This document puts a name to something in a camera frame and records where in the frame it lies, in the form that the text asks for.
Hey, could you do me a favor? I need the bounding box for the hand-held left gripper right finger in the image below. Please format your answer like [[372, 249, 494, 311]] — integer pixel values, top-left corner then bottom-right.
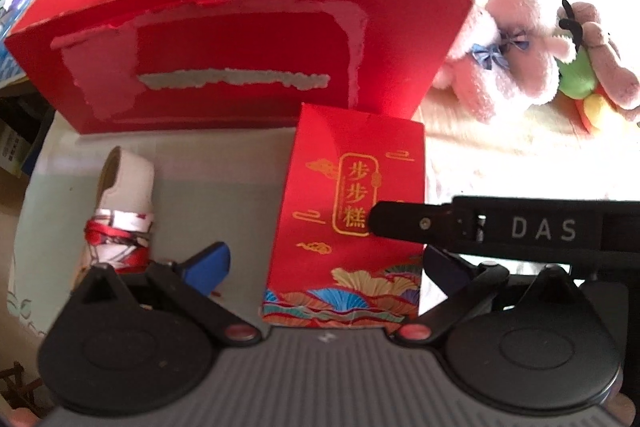
[[392, 244, 583, 349]]

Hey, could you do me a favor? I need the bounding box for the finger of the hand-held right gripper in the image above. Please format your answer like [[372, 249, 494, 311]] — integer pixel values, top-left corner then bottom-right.
[[367, 199, 453, 240]]

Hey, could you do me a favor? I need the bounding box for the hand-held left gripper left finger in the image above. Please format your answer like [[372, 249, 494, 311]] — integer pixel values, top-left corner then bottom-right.
[[72, 243, 263, 349]]

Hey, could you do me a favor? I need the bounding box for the small red patterned box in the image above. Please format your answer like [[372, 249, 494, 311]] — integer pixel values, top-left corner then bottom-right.
[[260, 103, 427, 332]]

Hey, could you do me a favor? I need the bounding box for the white cloth roll red cord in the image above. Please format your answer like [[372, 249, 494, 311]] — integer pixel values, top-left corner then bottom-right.
[[75, 146, 157, 293]]

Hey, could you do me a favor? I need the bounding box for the large red cardboard box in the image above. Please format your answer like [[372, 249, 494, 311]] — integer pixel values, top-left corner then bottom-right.
[[4, 0, 475, 135]]

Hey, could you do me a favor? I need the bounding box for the small pink plush bunny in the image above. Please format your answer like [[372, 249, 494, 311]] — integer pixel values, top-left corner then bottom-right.
[[431, 7, 561, 124]]

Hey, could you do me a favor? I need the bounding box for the green plush toy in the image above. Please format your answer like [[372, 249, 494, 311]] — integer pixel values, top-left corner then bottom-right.
[[557, 0, 621, 135]]

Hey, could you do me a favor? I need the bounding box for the brown plush bear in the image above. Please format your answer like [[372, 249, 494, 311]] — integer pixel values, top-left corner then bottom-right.
[[570, 2, 640, 122]]

